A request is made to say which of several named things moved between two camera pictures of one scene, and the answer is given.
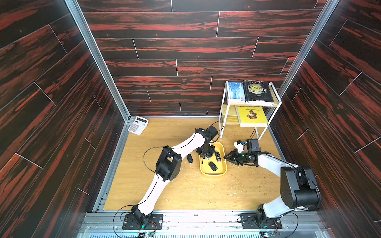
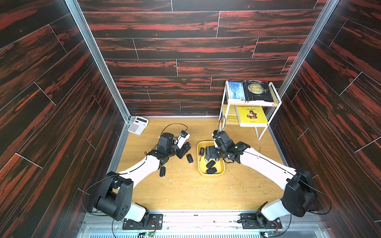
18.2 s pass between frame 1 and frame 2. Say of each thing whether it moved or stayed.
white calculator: stayed
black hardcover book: stayed
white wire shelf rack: stayed
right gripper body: moved
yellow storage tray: stayed
